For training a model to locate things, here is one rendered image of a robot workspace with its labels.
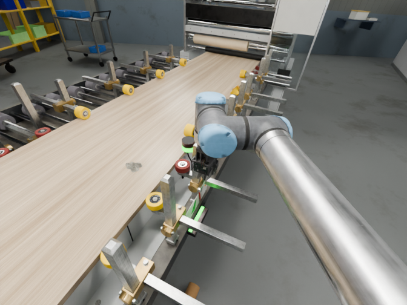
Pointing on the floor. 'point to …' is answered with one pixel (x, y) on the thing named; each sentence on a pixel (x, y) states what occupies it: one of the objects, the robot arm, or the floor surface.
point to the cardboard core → (192, 289)
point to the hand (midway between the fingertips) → (205, 177)
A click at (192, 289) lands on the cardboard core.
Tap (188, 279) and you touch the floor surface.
